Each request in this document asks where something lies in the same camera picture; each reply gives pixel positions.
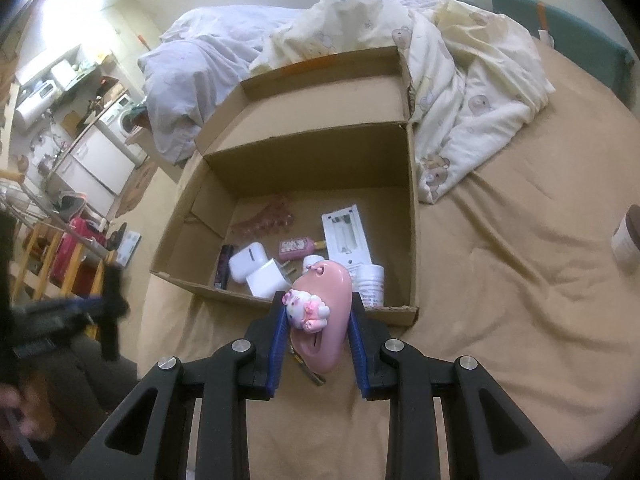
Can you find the white jar brown lid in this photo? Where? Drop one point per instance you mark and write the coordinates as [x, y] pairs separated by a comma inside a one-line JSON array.
[[627, 240]]

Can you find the pink hair claw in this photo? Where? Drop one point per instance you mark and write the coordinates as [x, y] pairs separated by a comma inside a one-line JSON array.
[[267, 217]]

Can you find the white washing machine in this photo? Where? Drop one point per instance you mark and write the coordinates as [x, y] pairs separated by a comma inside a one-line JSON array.
[[120, 120]]

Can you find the small white pill bottle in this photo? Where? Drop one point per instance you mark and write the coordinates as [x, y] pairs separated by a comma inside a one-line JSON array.
[[312, 261]]

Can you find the tan bed sheet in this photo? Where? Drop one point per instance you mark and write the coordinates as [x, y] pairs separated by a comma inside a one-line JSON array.
[[500, 285]]

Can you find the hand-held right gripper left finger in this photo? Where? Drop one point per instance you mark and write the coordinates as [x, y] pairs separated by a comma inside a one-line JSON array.
[[277, 350]]

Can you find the black rectangular bar device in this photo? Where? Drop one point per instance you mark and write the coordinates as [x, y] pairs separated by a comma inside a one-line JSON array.
[[224, 266]]

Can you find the red bag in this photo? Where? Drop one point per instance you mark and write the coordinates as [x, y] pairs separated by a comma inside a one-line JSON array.
[[75, 250]]

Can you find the white microwave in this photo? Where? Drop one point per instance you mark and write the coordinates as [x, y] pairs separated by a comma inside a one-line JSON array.
[[37, 102]]

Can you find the small pink bottle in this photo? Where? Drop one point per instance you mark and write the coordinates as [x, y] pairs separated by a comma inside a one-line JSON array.
[[295, 248]]

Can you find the brown bear rug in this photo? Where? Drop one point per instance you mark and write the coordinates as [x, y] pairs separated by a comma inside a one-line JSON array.
[[137, 190]]

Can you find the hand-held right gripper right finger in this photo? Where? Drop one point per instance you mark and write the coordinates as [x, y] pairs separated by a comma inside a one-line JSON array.
[[357, 355]]

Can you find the white charger plug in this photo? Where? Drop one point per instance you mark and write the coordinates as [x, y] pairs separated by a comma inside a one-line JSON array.
[[267, 277]]

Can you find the cream bear print blanket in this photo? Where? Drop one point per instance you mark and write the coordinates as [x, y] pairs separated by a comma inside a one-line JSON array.
[[450, 75]]

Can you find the person's left hand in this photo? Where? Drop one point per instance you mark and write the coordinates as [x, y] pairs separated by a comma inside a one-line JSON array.
[[32, 417]]

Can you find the green headboard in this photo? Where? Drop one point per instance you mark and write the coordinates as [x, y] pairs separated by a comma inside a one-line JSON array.
[[565, 30]]

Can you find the person's dark trouser leg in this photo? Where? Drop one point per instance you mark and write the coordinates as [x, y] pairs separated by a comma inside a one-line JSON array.
[[85, 385]]

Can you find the pink case with kitten figure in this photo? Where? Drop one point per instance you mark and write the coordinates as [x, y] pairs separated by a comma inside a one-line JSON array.
[[325, 300]]

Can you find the white earbuds case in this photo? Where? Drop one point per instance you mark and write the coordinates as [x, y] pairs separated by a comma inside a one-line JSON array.
[[247, 260]]

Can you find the white cabinet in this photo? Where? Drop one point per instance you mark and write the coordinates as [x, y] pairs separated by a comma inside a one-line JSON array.
[[95, 165]]

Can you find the white pill bottle red label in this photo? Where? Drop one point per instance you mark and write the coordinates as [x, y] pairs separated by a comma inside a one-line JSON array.
[[370, 285]]

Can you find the lavender blanket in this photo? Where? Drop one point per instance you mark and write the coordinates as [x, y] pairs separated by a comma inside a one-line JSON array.
[[200, 75]]

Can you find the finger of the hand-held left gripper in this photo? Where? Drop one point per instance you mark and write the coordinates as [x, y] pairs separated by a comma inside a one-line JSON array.
[[112, 310]]

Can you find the cardboard box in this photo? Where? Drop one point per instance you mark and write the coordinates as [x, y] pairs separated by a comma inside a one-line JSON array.
[[310, 175]]

